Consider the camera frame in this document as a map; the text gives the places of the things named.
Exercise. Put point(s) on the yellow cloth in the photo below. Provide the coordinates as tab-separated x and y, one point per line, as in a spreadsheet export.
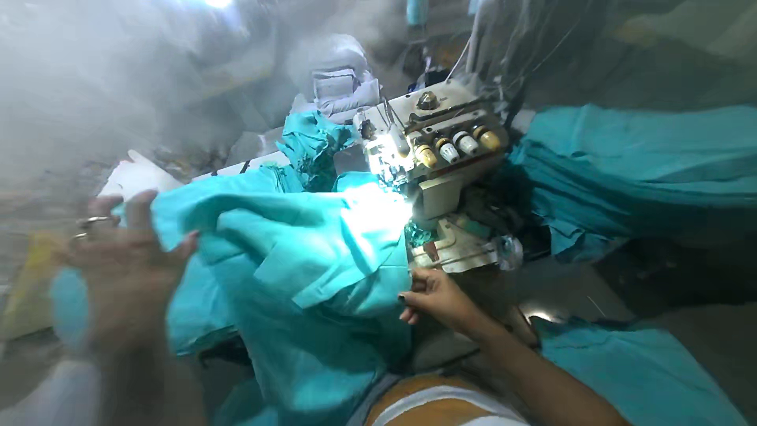
29	290

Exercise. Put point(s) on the person's left fingers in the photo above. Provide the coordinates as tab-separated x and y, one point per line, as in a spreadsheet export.
94	228

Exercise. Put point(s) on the person's right thumb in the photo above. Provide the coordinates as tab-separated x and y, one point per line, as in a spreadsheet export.
417	299

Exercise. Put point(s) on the person's right fingers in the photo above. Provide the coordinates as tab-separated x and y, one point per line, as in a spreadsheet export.
409	315

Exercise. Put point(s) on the person's left index finger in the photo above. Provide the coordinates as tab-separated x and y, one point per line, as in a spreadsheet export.
141	213

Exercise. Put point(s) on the stack of folded white fabric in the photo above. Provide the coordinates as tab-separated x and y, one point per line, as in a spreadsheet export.
340	83

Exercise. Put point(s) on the white curved sheet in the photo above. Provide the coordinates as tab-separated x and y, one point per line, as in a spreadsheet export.
139	174

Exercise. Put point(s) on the person's right forearm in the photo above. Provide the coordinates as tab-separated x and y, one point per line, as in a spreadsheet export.
544	373

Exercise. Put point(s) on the bright ceiling light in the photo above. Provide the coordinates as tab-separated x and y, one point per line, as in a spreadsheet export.
218	2

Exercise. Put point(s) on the person's body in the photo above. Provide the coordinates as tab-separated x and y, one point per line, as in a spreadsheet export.
432	402

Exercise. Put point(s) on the white overlock sewing machine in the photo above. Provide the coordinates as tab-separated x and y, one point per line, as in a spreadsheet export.
440	130

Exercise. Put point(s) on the person's right index finger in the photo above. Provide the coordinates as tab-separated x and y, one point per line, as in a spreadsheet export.
427	275

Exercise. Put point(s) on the person's left thumb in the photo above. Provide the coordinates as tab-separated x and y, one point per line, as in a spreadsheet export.
186	244

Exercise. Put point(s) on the draped teal garment fabric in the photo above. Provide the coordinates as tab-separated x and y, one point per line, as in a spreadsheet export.
331	296

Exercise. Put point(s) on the person's right hand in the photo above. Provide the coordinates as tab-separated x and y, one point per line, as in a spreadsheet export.
440	299

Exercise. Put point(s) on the crumpled teal fabric bundle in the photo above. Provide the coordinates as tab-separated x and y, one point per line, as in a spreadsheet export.
313	142

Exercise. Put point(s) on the flat teal fabric piece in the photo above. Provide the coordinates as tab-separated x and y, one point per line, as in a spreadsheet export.
633	367

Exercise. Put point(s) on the large pile of teal fabric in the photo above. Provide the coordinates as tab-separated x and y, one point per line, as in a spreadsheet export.
627	160

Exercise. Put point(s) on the teal thread cone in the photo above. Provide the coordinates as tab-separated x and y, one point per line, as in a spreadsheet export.
416	12

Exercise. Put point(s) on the person's left hand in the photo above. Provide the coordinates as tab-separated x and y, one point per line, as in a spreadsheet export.
124	272

